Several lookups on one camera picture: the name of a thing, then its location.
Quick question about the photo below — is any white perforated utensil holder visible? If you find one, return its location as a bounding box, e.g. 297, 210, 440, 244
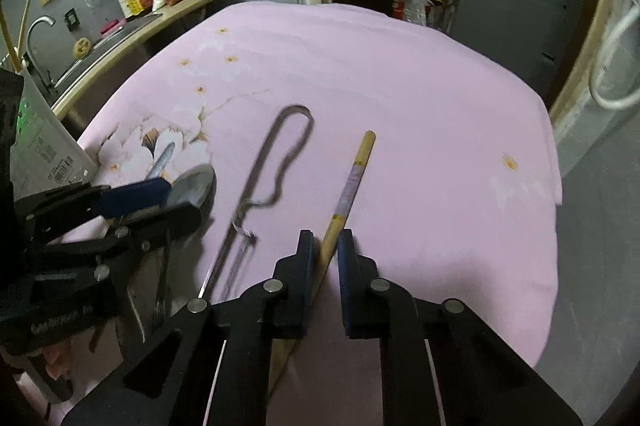
11, 71, 98, 201

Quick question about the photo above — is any wooden chopstick with purple band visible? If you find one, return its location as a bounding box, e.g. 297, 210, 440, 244
268, 130, 376, 397

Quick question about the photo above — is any metal wire peeler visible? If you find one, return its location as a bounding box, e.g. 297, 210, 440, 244
197, 104, 316, 301

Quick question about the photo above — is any large steel spoon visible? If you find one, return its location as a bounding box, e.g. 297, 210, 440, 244
166, 164, 217, 209

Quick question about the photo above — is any plain wooden chopstick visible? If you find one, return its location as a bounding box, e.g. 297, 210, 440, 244
0, 8, 22, 74

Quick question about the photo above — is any steel kitchen sink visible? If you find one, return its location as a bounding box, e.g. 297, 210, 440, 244
53, 13, 162, 94

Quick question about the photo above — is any small steel teaspoon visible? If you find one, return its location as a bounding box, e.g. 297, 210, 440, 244
145, 142, 176, 180

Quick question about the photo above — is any chrome faucet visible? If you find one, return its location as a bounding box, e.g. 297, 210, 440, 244
25, 15, 55, 90

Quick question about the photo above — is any yellow sponge ball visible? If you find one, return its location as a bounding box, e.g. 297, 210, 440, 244
73, 37, 92, 60

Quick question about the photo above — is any pink floral table cloth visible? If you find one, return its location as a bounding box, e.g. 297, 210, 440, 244
80, 2, 562, 425

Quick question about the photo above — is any grey cabinet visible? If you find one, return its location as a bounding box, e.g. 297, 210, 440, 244
445, 0, 582, 96

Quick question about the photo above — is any white hose loop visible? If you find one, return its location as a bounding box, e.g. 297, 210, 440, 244
588, 2, 640, 112

